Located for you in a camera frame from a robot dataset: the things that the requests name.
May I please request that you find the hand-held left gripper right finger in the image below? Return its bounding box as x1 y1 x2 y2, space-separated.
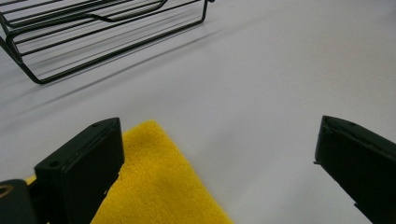
313 115 396 224

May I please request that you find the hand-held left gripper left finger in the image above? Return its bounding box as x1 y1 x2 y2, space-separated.
34 117 125 224

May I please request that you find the black wire rack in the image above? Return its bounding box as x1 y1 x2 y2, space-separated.
0 0 216 86

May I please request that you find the yellow microfiber cloth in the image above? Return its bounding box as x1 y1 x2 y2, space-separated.
25 119 235 224

